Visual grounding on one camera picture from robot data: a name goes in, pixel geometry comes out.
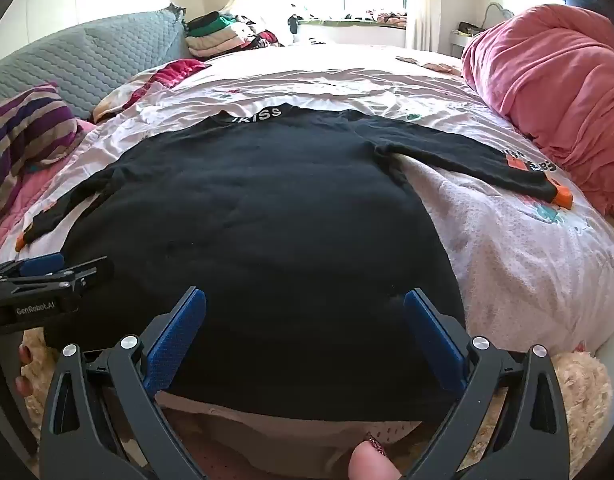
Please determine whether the beige plush rug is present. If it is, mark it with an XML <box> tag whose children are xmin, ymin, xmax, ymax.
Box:
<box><xmin>17</xmin><ymin>330</ymin><xmax>614</xmax><ymax>480</ymax></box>

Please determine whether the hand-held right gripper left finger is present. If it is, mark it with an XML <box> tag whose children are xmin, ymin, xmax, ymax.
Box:
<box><xmin>39</xmin><ymin>286</ymin><xmax>208</xmax><ymax>480</ymax></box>

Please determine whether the white curtain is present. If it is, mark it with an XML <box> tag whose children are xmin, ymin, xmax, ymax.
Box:
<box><xmin>404</xmin><ymin>0</ymin><xmax>444</xmax><ymax>53</ymax></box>

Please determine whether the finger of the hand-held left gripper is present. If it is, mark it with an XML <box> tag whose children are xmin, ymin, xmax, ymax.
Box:
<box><xmin>0</xmin><ymin>253</ymin><xmax>66</xmax><ymax>281</ymax></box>
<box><xmin>0</xmin><ymin>256</ymin><xmax>110</xmax><ymax>295</ymax></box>

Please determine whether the small floral cloth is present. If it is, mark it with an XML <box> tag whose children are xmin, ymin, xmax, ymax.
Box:
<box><xmin>396</xmin><ymin>55</ymin><xmax>464</xmax><ymax>77</ymax></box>

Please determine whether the pink printed blanket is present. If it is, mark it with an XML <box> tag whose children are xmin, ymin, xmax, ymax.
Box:
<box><xmin>0</xmin><ymin>42</ymin><xmax>614</xmax><ymax>466</ymax></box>

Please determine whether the pink cloth on windowsill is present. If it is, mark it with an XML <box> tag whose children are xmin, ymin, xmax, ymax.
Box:
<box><xmin>366</xmin><ymin>8</ymin><xmax>408</xmax><ymax>24</ymax></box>

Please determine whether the white desk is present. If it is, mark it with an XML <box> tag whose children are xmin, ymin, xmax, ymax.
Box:
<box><xmin>449</xmin><ymin>22</ymin><xmax>488</xmax><ymax>58</ymax></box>

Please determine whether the red patterned cloth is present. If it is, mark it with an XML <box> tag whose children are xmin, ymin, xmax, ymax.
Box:
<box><xmin>94</xmin><ymin>59</ymin><xmax>208</xmax><ymax>123</ymax></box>

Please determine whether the pile of folded clothes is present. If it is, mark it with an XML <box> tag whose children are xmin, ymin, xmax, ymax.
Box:
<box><xmin>186</xmin><ymin>10</ymin><xmax>288</xmax><ymax>58</ymax></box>

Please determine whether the person's right hand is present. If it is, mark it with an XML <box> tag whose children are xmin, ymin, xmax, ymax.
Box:
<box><xmin>349</xmin><ymin>432</ymin><xmax>404</xmax><ymax>480</ymax></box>

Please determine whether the person's left hand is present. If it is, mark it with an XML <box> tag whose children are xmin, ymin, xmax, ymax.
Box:
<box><xmin>14</xmin><ymin>342</ymin><xmax>38</xmax><ymax>398</ymax></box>

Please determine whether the pink rolled duvet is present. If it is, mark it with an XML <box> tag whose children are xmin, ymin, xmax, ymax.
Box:
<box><xmin>461</xmin><ymin>4</ymin><xmax>614</xmax><ymax>221</ymax></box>

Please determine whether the black t-shirt orange print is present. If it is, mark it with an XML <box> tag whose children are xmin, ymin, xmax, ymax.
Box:
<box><xmin>17</xmin><ymin>104</ymin><xmax>574</xmax><ymax>423</ymax></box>

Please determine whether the grey quilted headboard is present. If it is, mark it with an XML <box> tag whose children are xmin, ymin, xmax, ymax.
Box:
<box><xmin>0</xmin><ymin>4</ymin><xmax>190</xmax><ymax>121</ymax></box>

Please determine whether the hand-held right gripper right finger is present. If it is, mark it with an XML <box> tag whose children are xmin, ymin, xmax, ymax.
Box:
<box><xmin>403</xmin><ymin>287</ymin><xmax>572</xmax><ymax>480</ymax></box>

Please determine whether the purple striped pillow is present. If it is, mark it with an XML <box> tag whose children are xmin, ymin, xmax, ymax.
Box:
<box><xmin>0</xmin><ymin>82</ymin><xmax>88</xmax><ymax>221</ymax></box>

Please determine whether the curved desk lamp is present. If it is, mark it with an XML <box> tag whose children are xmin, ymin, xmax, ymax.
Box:
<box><xmin>484</xmin><ymin>2</ymin><xmax>516</xmax><ymax>27</ymax></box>

